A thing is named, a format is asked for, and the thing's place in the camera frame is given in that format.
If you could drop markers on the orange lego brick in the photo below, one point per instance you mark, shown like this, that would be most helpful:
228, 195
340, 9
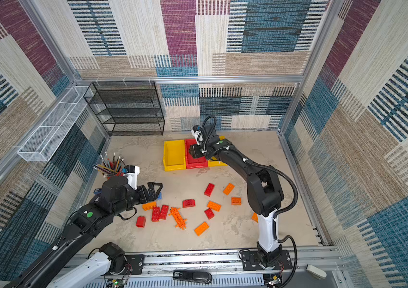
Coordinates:
214, 206
149, 206
236, 201
255, 217
203, 227
228, 189

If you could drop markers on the black remote on rail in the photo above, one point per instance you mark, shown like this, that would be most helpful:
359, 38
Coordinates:
193, 276

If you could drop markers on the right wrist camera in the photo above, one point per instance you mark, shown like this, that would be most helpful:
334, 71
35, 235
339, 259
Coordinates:
197, 134

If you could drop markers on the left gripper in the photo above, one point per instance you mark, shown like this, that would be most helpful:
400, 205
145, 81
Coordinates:
141, 190

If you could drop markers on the right yellow plastic bin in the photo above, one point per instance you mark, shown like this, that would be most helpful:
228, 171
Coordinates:
215, 162

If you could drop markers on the red metal pencil cup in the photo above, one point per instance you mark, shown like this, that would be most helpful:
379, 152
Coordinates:
121, 171

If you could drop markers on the yellow plastic bin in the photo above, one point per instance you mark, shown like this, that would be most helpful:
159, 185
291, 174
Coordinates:
174, 155
215, 162

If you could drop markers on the white wire wall basket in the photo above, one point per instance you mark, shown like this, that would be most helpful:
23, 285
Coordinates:
45, 140

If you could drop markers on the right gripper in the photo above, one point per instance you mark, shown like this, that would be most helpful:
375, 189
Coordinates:
196, 152

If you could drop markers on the black wire mesh shelf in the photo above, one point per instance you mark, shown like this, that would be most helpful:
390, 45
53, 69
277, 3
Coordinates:
126, 108

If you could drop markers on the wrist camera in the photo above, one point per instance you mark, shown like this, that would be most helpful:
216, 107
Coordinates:
131, 172
197, 134

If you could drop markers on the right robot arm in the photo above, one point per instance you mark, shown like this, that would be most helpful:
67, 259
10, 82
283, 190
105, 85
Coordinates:
264, 193

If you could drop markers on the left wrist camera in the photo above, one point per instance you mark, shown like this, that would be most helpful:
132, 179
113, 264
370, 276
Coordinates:
131, 172

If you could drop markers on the left yellow plastic bin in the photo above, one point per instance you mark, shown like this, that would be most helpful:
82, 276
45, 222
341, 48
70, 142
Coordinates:
174, 155

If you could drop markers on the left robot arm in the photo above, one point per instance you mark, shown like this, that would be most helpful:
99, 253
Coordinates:
116, 197

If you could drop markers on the red plastic bin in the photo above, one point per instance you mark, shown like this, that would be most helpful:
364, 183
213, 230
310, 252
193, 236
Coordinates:
193, 163

